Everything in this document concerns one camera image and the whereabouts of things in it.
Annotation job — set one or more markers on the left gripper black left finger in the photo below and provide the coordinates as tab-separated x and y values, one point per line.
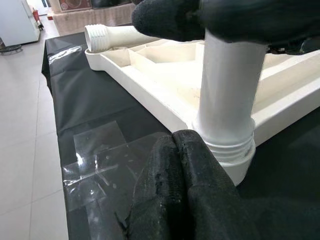
160	200

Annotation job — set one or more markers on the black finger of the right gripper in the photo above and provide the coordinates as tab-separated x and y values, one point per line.
250	20
170	20

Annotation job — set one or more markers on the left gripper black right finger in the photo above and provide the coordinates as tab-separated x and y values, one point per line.
212	205

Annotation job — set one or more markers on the white plastic table leg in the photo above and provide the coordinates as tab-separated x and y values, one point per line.
115	35
225	87

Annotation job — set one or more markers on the black bag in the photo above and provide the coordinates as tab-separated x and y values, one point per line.
110	3

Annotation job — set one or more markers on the white plastic table top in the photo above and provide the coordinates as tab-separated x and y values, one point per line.
155	97

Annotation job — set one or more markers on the beige cloth covered side table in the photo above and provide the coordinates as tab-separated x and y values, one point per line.
87	22

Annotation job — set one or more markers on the black plastic table cover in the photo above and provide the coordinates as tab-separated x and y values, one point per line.
87	95

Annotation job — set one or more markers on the red fire extinguisher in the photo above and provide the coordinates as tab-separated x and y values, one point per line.
36	17

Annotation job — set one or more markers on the white appliance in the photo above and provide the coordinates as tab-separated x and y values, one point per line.
15	20

